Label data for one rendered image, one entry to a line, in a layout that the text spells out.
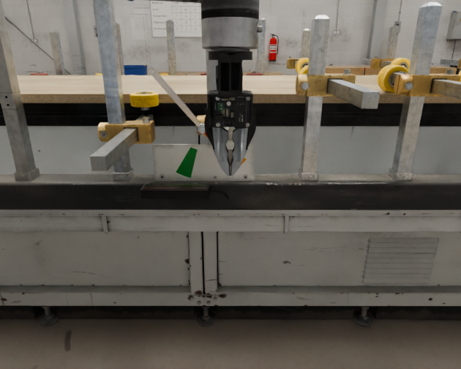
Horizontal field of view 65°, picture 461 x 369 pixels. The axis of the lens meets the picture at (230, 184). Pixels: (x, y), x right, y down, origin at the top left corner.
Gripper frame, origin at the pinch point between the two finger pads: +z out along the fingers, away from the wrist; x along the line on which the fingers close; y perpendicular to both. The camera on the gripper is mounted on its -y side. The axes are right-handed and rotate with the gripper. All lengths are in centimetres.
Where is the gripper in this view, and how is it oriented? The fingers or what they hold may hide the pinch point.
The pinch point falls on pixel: (230, 167)
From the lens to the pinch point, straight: 66.3
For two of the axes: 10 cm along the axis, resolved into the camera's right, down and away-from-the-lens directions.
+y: -0.1, 3.3, -9.5
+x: 10.0, 0.0, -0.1
